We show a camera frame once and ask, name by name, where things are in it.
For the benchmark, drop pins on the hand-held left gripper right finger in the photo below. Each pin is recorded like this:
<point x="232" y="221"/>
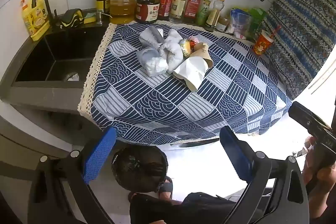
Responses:
<point x="233" y="153"/>

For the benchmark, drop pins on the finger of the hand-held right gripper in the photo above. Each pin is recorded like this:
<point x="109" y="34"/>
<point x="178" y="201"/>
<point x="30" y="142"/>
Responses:
<point x="304" y="116"/>

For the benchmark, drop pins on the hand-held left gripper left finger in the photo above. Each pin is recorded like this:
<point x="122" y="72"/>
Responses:
<point x="99" y="153"/>

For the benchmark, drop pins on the black bagged waste bin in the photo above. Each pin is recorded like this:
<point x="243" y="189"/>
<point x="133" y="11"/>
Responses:
<point x="139" y="169"/>

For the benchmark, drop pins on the crushed white paper cup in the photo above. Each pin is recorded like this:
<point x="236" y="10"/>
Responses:
<point x="190" y="71"/>

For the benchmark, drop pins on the brown paper cup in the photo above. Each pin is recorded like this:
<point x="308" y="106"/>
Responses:
<point x="203" y="54"/>

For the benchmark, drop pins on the yellow foil snack wrapper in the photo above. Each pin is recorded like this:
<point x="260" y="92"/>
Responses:
<point x="185" y="48"/>

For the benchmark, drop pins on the red white snack wrapper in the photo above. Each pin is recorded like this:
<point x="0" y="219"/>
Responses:
<point x="194" y="43"/>

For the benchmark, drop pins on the person's right hand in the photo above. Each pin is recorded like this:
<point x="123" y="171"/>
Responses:
<point x="325" y="176"/>

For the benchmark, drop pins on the black sandal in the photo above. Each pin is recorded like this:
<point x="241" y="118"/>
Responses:
<point x="132" y="196"/>
<point x="166" y="187"/>

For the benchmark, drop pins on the person's black shorts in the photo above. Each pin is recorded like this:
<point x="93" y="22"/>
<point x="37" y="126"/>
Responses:
<point x="197" y="208"/>

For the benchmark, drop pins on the blue patterned tablecloth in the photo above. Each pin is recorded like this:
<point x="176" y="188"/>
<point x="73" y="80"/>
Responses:
<point x="183" y="103"/>

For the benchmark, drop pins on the grey kitchen cabinet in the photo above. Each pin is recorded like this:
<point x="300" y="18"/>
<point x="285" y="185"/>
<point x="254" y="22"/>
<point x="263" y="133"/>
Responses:
<point x="26" y="145"/>

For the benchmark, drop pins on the red paper cup with straw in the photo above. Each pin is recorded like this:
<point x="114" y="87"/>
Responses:
<point x="262" y="44"/>

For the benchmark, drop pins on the small white packet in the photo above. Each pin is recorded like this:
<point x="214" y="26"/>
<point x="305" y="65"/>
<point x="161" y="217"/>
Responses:
<point x="240" y="35"/>

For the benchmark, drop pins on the black kitchen sink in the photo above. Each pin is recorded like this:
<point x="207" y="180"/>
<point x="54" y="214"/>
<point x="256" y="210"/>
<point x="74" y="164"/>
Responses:
<point x="52" y="56"/>

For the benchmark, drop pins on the small glass jar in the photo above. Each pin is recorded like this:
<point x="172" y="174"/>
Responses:
<point x="221" y="24"/>

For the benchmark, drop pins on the yellow green sponge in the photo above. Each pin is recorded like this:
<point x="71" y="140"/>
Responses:
<point x="90" y="18"/>

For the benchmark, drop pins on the metal soap dispenser pump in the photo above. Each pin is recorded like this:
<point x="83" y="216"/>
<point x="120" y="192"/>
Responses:
<point x="100" y="18"/>

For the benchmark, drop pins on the black yellow cloth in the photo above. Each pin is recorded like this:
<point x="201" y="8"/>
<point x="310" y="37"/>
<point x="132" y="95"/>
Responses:
<point x="69" y="18"/>

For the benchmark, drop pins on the green label bottle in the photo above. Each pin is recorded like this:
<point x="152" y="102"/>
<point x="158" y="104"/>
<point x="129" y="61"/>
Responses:
<point x="204" y="12"/>

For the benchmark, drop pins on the yellow dish soap bottle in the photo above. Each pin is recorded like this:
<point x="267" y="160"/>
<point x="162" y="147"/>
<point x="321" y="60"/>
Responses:
<point x="34" y="22"/>

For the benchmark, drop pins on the gold cap red label bottle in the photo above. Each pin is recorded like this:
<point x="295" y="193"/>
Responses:
<point x="193" y="6"/>

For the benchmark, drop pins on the blue patterned wall cloth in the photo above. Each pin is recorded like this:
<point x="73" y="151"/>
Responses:
<point x="302" y="29"/>

